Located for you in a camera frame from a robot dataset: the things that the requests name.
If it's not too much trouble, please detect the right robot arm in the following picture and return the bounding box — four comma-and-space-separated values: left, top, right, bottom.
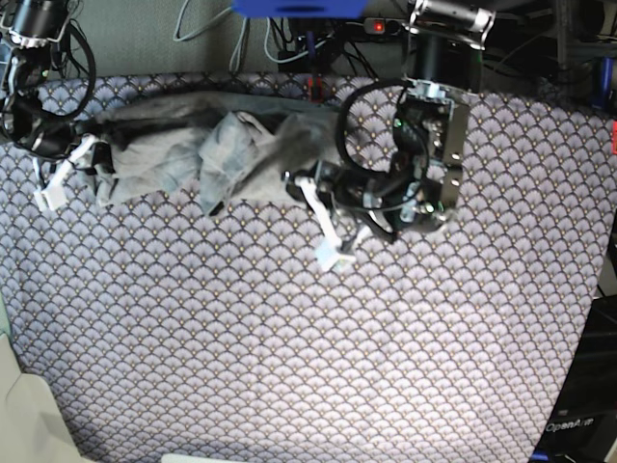
1, 1, 112, 211

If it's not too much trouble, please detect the red centre table clamp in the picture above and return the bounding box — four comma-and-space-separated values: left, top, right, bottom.
307, 75, 323, 102

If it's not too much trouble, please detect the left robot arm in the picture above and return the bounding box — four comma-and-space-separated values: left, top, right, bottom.
283, 1, 496, 271

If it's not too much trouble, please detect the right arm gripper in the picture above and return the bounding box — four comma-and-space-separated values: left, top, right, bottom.
32, 134, 114, 211

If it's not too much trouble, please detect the fan-patterned purple table cloth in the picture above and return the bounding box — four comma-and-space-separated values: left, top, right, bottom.
1, 93, 616, 462

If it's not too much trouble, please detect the black power strip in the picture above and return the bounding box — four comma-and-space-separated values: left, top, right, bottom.
363, 17, 404, 36

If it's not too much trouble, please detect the red right edge clamp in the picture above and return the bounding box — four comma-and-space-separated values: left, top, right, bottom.
611, 121, 617, 155

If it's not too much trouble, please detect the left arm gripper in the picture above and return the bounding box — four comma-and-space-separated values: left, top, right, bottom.
282, 161, 400, 273

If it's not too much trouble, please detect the light grey T-shirt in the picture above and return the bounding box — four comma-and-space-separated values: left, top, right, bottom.
79, 91, 337, 216

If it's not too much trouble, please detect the blue overhead mount plate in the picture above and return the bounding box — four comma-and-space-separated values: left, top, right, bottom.
232, 0, 367, 18

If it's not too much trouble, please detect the black OpenArm box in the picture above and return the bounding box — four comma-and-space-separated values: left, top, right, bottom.
529, 296, 616, 462

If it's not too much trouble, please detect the white object bottom left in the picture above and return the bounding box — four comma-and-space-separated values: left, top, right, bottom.
1, 309, 83, 462

